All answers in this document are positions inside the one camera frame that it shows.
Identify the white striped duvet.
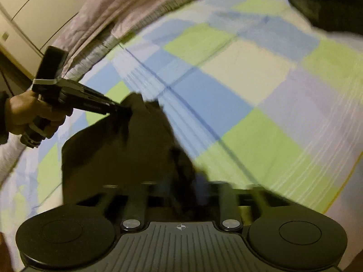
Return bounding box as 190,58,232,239
61,0,273,81

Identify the dark olive garment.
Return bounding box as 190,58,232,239
61,92,211,224

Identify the pink quilt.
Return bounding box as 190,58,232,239
64,0,205,63

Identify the person's left forearm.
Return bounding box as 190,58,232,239
0,91,26,187

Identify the cream wardrobe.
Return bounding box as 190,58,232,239
0,0,93,73

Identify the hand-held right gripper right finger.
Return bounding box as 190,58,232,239
196,173,292,231

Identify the person's left hand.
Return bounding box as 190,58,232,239
6,89,74,139

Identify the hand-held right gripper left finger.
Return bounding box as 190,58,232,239
76,185,148,232

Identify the checked bed sheet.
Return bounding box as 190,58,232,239
0,0,363,233

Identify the black cloth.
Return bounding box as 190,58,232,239
282,0,363,36

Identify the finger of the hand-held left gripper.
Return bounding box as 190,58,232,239
59,79,132,117

